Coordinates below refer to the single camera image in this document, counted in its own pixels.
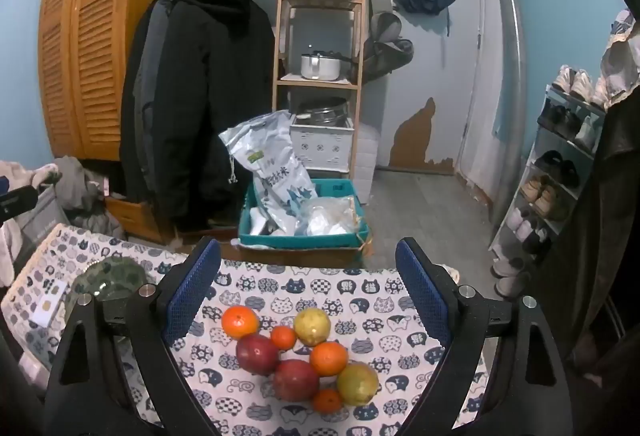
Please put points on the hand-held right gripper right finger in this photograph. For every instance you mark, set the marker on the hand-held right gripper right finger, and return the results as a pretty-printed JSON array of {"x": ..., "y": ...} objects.
[{"x": 425, "y": 291}]

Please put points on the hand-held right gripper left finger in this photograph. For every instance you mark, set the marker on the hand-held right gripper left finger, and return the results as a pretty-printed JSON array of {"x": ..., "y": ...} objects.
[{"x": 192, "y": 286}]

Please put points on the large orange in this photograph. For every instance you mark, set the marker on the large orange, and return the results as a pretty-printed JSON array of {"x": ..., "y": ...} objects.
[
  {"x": 240, "y": 322},
  {"x": 328, "y": 359}
]

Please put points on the green glass plate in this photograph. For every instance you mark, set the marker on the green glass plate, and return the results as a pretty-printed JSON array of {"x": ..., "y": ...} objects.
[{"x": 115, "y": 273}]

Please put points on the red apple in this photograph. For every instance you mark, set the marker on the red apple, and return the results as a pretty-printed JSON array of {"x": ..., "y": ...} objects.
[
  {"x": 296, "y": 381},
  {"x": 256, "y": 355}
]

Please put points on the small orange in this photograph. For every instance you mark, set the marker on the small orange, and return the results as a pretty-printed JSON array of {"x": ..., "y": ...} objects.
[
  {"x": 283, "y": 337},
  {"x": 328, "y": 401}
]

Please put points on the yellow-green mango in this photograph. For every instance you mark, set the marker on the yellow-green mango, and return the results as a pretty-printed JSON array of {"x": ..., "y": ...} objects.
[{"x": 358, "y": 385}]

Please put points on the yellow-green pear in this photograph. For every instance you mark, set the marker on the yellow-green pear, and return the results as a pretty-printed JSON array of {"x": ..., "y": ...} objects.
[{"x": 312, "y": 327}]

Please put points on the beige clothing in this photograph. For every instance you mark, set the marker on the beige clothing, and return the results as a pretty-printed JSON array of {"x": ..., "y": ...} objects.
[{"x": 20, "y": 174}]

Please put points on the grey fabric bag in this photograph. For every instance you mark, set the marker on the grey fabric bag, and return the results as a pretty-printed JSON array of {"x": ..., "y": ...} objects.
[{"x": 45, "y": 221}]

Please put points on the cat print tablecloth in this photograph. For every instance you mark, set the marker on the cat print tablecloth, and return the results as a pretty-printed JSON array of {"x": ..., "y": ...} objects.
[{"x": 370, "y": 311}]

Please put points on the grey clothing pile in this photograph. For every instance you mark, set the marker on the grey clothing pile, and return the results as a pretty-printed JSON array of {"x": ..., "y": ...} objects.
[{"x": 80, "y": 191}]

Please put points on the wooden drawer box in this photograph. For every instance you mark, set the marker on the wooden drawer box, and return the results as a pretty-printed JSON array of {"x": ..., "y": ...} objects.
[{"x": 132, "y": 216}]

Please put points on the white card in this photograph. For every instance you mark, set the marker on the white card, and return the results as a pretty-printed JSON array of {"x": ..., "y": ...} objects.
[{"x": 47, "y": 303}]

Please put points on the white shoe rack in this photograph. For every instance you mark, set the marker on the white shoe rack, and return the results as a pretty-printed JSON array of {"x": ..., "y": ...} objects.
[{"x": 505, "y": 216}]

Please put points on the brown cardboard box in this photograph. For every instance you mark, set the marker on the brown cardboard box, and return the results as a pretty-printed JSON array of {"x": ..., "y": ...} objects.
[{"x": 300, "y": 258}]

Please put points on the teal plastic basket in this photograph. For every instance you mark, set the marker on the teal plastic basket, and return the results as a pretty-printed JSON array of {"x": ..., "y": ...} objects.
[{"x": 300, "y": 241}]

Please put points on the clear plastic bag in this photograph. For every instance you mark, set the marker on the clear plastic bag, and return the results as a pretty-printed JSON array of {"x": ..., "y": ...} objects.
[{"x": 327, "y": 216}]

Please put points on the white rice bag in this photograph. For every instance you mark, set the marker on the white rice bag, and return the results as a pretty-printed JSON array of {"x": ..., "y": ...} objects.
[{"x": 270, "y": 166}]

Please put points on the white patterned box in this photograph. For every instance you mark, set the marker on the white patterned box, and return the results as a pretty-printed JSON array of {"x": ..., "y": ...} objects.
[{"x": 320, "y": 144}]

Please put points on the wooden louvered wardrobe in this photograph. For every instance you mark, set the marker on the wooden louvered wardrobe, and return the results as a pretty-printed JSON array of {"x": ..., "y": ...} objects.
[{"x": 95, "y": 41}]

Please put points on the brown coat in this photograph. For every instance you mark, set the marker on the brown coat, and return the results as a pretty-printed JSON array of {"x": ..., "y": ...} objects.
[{"x": 600, "y": 216}]

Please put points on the grey jacket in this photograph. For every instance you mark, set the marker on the grey jacket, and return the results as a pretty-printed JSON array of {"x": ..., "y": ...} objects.
[{"x": 150, "y": 66}]

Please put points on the black coat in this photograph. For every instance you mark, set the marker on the black coat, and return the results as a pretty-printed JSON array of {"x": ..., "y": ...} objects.
[{"x": 210, "y": 91}]

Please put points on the steel pot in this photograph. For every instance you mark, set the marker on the steel pot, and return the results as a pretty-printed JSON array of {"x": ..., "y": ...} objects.
[{"x": 322, "y": 112}]

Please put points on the shoe rack with shoes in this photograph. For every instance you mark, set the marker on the shoe rack with shoes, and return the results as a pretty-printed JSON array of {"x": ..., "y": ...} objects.
[{"x": 550, "y": 116}]

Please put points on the white door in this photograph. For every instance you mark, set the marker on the white door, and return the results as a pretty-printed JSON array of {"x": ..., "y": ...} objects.
[{"x": 440, "y": 66}]

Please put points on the wooden shelf rack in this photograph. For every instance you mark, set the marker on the wooden shelf rack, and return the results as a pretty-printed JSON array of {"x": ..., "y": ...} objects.
[{"x": 295, "y": 80}]

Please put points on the grey pipe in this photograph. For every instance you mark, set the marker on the grey pipe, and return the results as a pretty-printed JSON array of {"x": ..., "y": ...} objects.
[{"x": 512, "y": 66}]

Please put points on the grey hanging bag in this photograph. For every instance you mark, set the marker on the grey hanging bag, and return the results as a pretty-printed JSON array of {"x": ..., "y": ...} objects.
[{"x": 387, "y": 51}]

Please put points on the white pot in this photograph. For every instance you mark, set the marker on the white pot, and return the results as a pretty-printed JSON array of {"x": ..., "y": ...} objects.
[{"x": 320, "y": 66}]

